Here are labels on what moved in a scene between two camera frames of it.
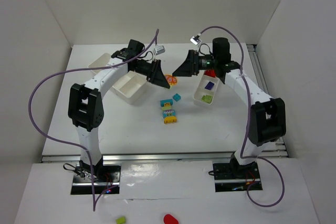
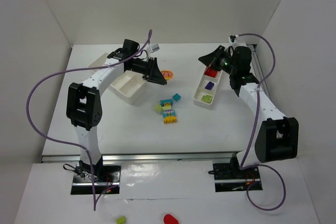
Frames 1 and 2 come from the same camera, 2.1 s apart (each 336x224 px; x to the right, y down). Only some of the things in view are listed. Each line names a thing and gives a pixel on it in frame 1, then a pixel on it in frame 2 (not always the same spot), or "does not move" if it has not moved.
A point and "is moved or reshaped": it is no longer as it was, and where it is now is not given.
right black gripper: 195,62 to 219,57
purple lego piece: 209,85 does not move
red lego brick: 210,72 does not move
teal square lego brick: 177,97 does not move
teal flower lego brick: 169,113 does not move
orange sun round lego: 172,80 is moved or reshaped
